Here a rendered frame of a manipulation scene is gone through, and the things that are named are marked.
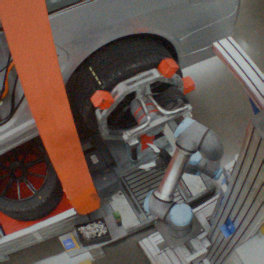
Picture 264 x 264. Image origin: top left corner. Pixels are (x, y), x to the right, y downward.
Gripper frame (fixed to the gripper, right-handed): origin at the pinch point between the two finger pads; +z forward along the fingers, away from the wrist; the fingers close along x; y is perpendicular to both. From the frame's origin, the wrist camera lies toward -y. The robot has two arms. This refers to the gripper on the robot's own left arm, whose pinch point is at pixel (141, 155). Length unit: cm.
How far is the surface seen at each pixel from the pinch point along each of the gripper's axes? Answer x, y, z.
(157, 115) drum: 22.1, -7.8, -2.4
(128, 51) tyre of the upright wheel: 43, -35, 19
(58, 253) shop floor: -61, 83, 51
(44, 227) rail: -51, 45, 55
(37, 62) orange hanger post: -33, -118, 24
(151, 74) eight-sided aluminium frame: 34.7, -27.9, 3.7
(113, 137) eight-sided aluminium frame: 12.5, 11.8, 21.6
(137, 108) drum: 23.3, -7.7, 9.2
